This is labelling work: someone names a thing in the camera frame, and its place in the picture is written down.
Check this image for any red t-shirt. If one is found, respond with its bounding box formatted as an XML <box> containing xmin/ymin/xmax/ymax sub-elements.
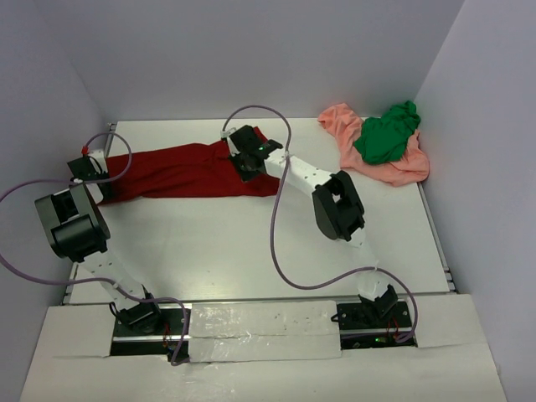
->
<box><xmin>102</xmin><ymin>141</ymin><xmax>280</xmax><ymax>204</ymax></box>

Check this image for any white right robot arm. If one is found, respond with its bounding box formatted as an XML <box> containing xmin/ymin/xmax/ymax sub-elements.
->
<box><xmin>221</xmin><ymin>125</ymin><xmax>398</xmax><ymax>327</ymax></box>

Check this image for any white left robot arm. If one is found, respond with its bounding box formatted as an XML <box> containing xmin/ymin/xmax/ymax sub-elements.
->
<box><xmin>34</xmin><ymin>155</ymin><xmax>164</xmax><ymax>334</ymax></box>

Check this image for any green t-shirt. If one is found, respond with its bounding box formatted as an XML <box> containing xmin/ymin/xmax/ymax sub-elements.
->
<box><xmin>353</xmin><ymin>100</ymin><xmax>420</xmax><ymax>165</ymax></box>

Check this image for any salmon pink t-shirt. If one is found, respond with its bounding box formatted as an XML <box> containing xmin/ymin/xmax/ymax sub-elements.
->
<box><xmin>317</xmin><ymin>103</ymin><xmax>430</xmax><ymax>187</ymax></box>

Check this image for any white cardboard front cover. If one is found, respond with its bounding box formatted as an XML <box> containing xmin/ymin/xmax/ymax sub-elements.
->
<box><xmin>21</xmin><ymin>294</ymin><xmax>505</xmax><ymax>401</ymax></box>

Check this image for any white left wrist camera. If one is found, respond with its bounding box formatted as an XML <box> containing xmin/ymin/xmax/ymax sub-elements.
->
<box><xmin>81</xmin><ymin>146</ymin><xmax>108</xmax><ymax>172</ymax></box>

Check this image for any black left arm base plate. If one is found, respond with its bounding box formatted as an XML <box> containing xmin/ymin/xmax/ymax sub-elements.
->
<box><xmin>110</xmin><ymin>306</ymin><xmax>185</xmax><ymax>363</ymax></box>

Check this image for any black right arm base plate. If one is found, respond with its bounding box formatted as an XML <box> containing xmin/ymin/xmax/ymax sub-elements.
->
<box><xmin>331</xmin><ymin>301</ymin><xmax>417</xmax><ymax>350</ymax></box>

